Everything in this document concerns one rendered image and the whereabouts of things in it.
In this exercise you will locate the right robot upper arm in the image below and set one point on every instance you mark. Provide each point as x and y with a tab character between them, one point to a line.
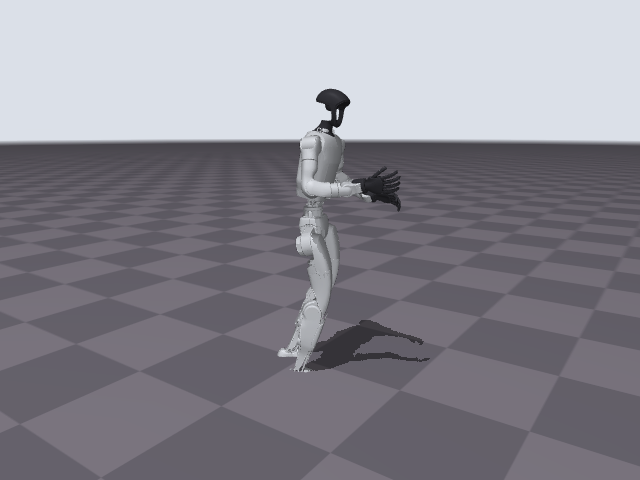
310	148

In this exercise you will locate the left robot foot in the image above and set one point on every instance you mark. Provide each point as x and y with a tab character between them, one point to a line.
284	353

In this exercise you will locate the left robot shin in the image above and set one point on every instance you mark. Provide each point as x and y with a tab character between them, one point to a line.
293	342

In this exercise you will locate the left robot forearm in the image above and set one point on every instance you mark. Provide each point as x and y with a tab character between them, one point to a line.
365	198

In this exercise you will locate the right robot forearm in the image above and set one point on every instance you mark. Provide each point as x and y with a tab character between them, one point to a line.
333	190

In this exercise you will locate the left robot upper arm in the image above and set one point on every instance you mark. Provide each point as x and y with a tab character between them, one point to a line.
340	176

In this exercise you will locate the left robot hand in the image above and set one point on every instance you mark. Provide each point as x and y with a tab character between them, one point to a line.
385	197

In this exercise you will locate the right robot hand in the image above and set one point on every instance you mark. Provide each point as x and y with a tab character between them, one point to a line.
375	184

